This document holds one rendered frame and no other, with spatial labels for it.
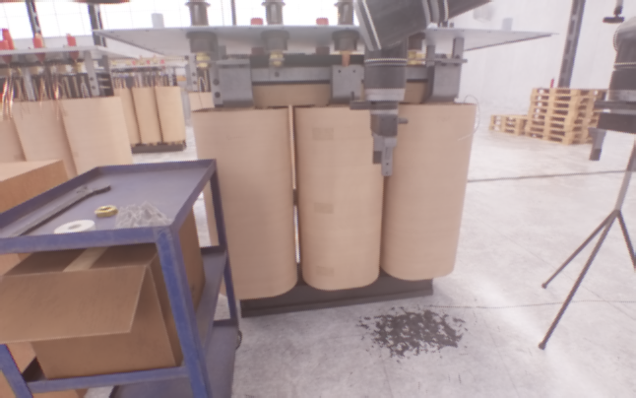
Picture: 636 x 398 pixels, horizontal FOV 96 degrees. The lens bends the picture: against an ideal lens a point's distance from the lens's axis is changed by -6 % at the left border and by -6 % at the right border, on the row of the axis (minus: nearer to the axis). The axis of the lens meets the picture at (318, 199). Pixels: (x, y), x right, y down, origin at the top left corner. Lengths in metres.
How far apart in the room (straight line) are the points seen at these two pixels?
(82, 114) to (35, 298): 2.64
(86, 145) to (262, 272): 2.29
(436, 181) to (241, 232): 0.91
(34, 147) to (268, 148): 2.63
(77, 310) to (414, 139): 1.28
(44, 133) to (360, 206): 2.89
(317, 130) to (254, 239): 0.55
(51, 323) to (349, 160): 1.08
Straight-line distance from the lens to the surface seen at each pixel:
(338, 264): 1.52
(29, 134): 3.59
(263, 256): 1.46
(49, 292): 0.79
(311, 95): 1.41
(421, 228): 1.58
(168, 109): 6.95
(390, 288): 1.87
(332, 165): 1.33
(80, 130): 3.35
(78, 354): 0.93
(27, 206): 1.06
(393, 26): 0.68
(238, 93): 1.31
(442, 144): 1.49
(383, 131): 0.81
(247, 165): 1.31
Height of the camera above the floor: 1.15
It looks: 20 degrees down
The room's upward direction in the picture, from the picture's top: 1 degrees counter-clockwise
